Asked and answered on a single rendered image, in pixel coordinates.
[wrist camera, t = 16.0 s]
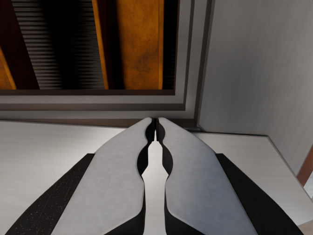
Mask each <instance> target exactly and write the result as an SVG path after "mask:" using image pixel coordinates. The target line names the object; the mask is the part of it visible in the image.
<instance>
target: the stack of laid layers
mask: <svg viewBox="0 0 313 235"><path fill-rule="evenodd" d="M212 3H213V0H178V10H177V37H176V57H175V75H174V89H173V90H0V120H16V121H32V122H48V123H63V124H85V125H100V126H115V127H131V126H132V125H134V124H136V123H138V122H139V121H141V120H143V119H145V118H148V117H152V118H159V117H163V118H166V119H168V120H170V121H171V122H173V123H175V124H177V125H178V126H180V127H182V128H184V129H185V130H187V131H197V132H204V131H203V130H202V129H201V128H200V127H199V126H198V125H197V120H198V113H199V106H200V98H201V90H202V83H203V76H204V65H205V58H206V51H207V43H208V35H209V28H210V21H211V10H212Z"/></svg>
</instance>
